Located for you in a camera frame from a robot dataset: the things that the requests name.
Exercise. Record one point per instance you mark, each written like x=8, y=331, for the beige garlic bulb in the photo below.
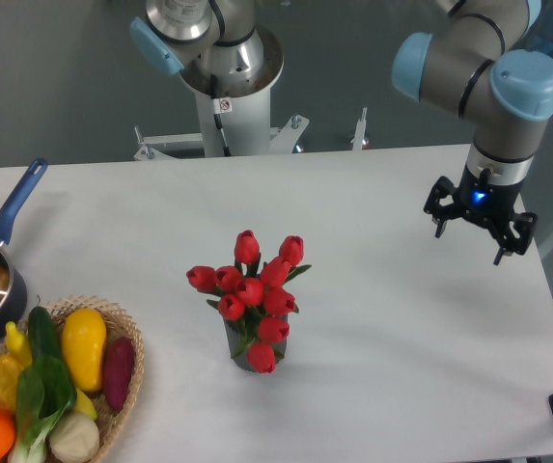
x=75, y=438

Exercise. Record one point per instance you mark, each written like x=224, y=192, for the small yellow gourd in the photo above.
x=18, y=344

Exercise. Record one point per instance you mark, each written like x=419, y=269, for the green cucumber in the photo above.
x=43, y=335

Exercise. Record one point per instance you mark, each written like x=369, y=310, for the purple sweet potato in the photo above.
x=118, y=367

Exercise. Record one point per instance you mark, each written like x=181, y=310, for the yellow bell pepper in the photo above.
x=10, y=369

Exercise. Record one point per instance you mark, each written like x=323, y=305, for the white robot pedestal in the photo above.
x=232, y=89

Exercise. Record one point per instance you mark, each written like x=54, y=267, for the grey ribbed vase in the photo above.
x=243, y=333

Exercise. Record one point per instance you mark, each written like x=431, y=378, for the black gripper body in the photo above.
x=486, y=205

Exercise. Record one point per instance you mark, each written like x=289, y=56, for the green bok choy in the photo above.
x=44, y=394

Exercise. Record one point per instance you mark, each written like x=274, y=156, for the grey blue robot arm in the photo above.
x=475, y=71

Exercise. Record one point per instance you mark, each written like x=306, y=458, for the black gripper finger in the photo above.
x=440, y=204
x=514, y=233

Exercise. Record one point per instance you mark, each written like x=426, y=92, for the yellow squash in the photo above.
x=83, y=340

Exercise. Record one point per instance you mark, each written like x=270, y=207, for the red tulip bouquet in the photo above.
x=251, y=286

